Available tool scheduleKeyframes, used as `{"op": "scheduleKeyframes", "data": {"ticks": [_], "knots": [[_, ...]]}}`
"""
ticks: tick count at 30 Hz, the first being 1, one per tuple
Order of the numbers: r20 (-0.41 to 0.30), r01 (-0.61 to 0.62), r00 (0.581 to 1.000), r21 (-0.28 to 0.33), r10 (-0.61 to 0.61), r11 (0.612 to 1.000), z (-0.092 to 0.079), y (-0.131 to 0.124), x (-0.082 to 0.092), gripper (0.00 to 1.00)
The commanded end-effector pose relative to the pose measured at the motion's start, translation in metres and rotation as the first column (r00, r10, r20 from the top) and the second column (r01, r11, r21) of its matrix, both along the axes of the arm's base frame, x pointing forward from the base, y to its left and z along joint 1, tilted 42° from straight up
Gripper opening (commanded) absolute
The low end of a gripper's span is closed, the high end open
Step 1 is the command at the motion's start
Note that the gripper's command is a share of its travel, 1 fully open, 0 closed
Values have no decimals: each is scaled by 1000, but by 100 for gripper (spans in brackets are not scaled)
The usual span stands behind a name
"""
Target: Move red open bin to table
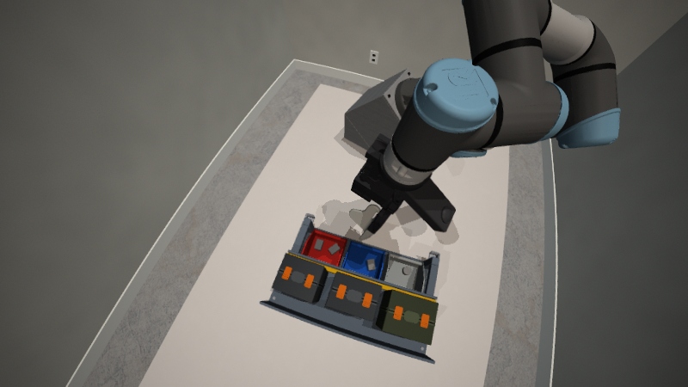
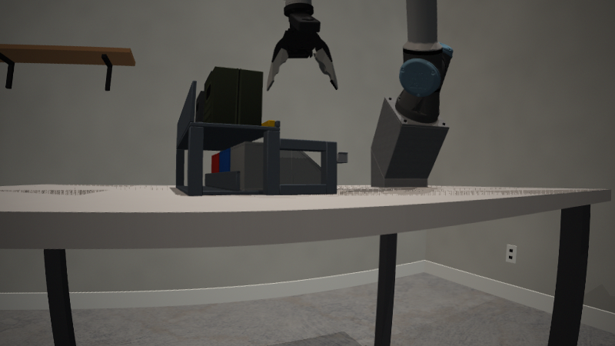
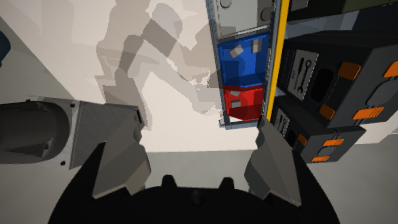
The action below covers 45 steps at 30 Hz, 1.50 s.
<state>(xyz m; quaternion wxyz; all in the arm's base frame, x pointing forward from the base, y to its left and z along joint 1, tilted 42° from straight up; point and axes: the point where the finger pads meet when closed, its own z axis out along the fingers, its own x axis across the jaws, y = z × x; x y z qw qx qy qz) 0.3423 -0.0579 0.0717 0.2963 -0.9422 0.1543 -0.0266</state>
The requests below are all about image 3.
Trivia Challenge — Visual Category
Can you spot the yellow flat bar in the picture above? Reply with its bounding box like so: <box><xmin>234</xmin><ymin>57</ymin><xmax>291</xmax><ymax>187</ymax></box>
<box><xmin>266</xmin><ymin>0</ymin><xmax>289</xmax><ymax>121</ymax></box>

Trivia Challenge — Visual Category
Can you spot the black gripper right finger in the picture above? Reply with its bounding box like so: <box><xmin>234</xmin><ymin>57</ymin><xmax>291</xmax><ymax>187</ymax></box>
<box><xmin>244</xmin><ymin>115</ymin><xmax>340</xmax><ymax>224</ymax></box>

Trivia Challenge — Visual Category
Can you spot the red bin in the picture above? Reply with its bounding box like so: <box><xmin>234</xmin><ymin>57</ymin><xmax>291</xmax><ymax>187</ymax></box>
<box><xmin>223</xmin><ymin>84</ymin><xmax>264</xmax><ymax>121</ymax></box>

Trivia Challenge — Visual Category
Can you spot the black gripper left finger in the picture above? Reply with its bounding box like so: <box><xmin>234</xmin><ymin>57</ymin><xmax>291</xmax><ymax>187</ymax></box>
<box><xmin>47</xmin><ymin>110</ymin><xmax>151</xmax><ymax>224</ymax></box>

